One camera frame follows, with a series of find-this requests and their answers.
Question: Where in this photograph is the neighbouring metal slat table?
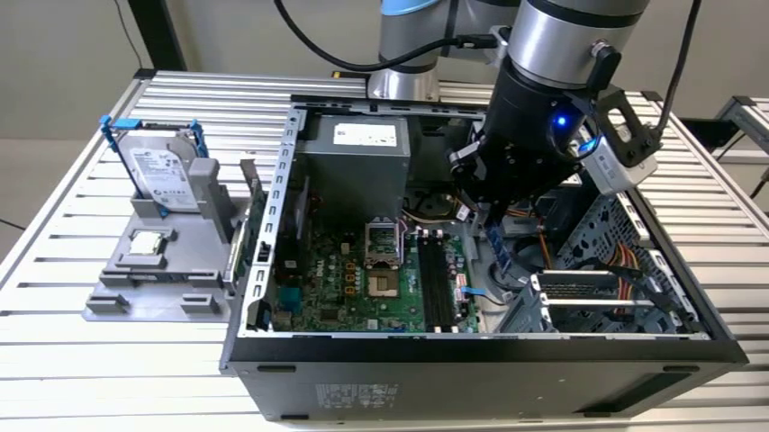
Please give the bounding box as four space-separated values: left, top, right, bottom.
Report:
711 94 769 164

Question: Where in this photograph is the round black fan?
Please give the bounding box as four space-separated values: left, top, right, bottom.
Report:
414 191 462 221

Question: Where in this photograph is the wire with blue tab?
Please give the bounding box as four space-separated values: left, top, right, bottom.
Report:
459 283 518 307

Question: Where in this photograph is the RAM stick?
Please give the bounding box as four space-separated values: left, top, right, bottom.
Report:
128 273 195 284
486 222 516 276

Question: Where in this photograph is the graphics card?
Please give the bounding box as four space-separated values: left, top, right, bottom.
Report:
224 157 269 293

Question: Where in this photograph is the orange yellow wire bundle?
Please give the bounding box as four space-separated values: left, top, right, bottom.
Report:
602 244 643 303

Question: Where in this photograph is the metal disk bay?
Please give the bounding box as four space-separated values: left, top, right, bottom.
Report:
495 268 659 335

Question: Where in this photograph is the thin black camera cable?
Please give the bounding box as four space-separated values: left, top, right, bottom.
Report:
653 0 705 134

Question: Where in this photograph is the metal socket cover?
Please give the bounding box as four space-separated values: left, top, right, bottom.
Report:
364 216 403 266

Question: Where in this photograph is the black frame post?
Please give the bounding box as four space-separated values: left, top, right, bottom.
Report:
127 0 187 72

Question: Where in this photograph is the grey parts rack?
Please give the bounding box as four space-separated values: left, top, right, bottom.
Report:
80 159 253 324

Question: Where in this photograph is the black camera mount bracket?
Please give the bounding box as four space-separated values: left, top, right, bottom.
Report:
584 47 663 168

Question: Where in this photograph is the green motherboard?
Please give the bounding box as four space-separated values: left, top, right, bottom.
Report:
272 227 482 334

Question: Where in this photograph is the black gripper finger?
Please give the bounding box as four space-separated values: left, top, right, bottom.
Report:
496 164 583 229
448 139 499 229

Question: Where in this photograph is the CPU socket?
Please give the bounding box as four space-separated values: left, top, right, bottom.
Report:
366 265 403 299

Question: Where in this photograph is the black PC case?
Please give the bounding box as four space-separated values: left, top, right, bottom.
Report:
216 93 751 424

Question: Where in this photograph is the grey power supply unit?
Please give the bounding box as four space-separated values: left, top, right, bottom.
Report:
296 114 414 226

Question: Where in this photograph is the hard disk in blue carrier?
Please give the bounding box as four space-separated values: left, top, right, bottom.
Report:
98 115 211 217

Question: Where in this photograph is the locking lever wire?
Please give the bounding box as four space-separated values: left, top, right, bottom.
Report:
395 227 416 267

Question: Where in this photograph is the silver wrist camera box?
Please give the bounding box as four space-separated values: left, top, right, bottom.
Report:
579 134 661 197

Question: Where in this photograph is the silver CPU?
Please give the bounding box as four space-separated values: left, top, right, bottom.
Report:
128 231 164 256

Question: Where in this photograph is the black RAM slot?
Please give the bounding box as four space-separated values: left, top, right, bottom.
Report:
416 228 444 334
434 228 462 334

